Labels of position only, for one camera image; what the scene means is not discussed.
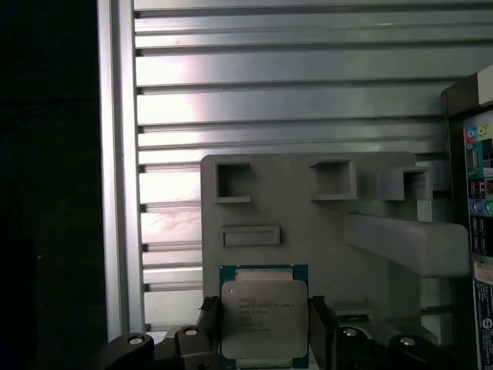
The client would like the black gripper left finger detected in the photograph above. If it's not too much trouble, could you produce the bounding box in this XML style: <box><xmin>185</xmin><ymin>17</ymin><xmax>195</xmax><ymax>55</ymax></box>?
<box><xmin>98</xmin><ymin>294</ymin><xmax>223</xmax><ymax>370</ymax></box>

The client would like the grey parts rack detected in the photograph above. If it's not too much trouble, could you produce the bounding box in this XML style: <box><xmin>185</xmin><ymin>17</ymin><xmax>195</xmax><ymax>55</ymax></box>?
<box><xmin>200</xmin><ymin>151</ymin><xmax>473</xmax><ymax>348</ymax></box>

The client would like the black PC case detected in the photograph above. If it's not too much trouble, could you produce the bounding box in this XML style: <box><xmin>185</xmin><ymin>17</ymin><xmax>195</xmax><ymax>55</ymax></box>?
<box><xmin>441</xmin><ymin>71</ymin><xmax>493</xmax><ymax>370</ymax></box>

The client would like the silver CPU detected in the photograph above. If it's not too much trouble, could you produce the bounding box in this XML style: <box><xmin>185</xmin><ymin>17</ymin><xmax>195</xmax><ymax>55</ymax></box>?
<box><xmin>218</xmin><ymin>264</ymin><xmax>310</xmax><ymax>370</ymax></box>

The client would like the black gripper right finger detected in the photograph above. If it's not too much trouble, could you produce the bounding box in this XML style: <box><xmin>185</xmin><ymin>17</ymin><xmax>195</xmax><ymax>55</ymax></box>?
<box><xmin>309</xmin><ymin>294</ymin><xmax>444</xmax><ymax>370</ymax></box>

